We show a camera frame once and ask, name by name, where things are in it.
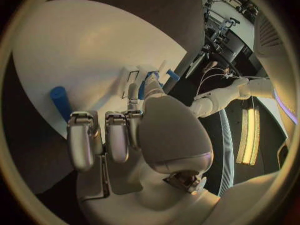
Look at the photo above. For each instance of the blue plug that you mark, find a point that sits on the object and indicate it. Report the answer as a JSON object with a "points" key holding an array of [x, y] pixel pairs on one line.
{"points": [[141, 91]]}

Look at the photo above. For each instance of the white task board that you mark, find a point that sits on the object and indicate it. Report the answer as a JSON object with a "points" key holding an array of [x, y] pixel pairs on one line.
{"points": [[82, 50]]}

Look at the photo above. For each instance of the blue peg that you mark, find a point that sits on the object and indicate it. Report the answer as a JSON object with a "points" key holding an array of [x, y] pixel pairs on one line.
{"points": [[173, 75]]}

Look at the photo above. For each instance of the blue long cylinder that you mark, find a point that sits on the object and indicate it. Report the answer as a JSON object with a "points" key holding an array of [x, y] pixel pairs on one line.
{"points": [[60, 102]]}

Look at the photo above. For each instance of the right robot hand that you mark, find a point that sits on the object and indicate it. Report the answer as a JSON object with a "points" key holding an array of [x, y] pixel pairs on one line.
{"points": [[173, 135]]}

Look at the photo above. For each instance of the glowing light bar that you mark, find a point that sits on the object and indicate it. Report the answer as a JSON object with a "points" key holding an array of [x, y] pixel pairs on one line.
{"points": [[248, 135]]}

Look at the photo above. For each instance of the workshop equipment rack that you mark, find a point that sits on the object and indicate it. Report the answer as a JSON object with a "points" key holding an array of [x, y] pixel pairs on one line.
{"points": [[222, 22]]}

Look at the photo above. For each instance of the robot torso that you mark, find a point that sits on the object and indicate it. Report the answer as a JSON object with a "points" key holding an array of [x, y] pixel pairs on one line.
{"points": [[272, 60]]}

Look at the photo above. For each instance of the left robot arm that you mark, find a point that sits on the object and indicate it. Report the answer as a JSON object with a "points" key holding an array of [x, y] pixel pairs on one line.
{"points": [[220, 97]]}

